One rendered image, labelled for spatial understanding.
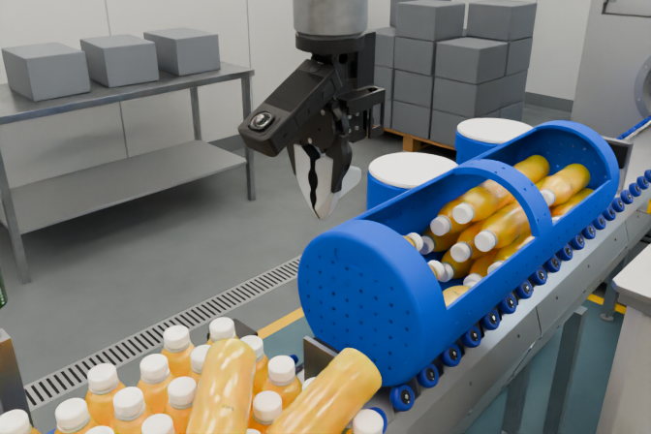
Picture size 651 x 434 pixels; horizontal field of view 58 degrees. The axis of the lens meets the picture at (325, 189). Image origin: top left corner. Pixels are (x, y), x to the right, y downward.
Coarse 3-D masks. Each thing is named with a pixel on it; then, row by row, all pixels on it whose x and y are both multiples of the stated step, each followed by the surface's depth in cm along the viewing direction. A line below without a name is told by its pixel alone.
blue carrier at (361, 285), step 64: (576, 128) 147; (448, 192) 141; (512, 192) 118; (320, 256) 102; (384, 256) 91; (512, 256) 110; (320, 320) 107; (384, 320) 95; (448, 320) 94; (384, 384) 100
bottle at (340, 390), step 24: (336, 360) 78; (360, 360) 77; (312, 384) 76; (336, 384) 75; (360, 384) 75; (288, 408) 74; (312, 408) 72; (336, 408) 73; (360, 408) 76; (288, 432) 70; (312, 432) 71; (336, 432) 73
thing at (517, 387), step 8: (528, 368) 199; (520, 376) 199; (528, 376) 202; (512, 384) 202; (520, 384) 200; (512, 392) 203; (520, 392) 201; (512, 400) 204; (520, 400) 203; (512, 408) 205; (520, 408) 206; (504, 416) 209; (512, 416) 206; (520, 416) 208; (504, 424) 210; (512, 424) 208; (504, 432) 214; (512, 432) 209
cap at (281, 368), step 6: (270, 360) 86; (276, 360) 86; (282, 360) 86; (288, 360) 86; (270, 366) 85; (276, 366) 85; (282, 366) 85; (288, 366) 85; (270, 372) 85; (276, 372) 84; (282, 372) 84; (288, 372) 84; (276, 378) 84; (282, 378) 84; (288, 378) 85
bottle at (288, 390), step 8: (296, 376) 88; (264, 384) 87; (272, 384) 85; (280, 384) 85; (288, 384) 85; (296, 384) 86; (280, 392) 85; (288, 392) 85; (296, 392) 86; (288, 400) 85
